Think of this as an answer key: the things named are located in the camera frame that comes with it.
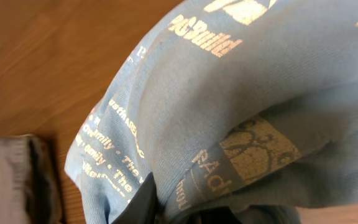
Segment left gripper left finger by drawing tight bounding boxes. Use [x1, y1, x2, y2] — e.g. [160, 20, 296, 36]
[112, 173, 157, 224]

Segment folded grey trousers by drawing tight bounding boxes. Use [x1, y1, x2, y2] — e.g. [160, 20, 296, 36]
[0, 134, 63, 224]

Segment light blue printed t-shirt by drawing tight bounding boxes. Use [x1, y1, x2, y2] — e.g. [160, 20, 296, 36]
[65, 0, 358, 223]

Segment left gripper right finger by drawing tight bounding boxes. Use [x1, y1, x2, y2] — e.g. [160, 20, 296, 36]
[199, 207, 242, 224]

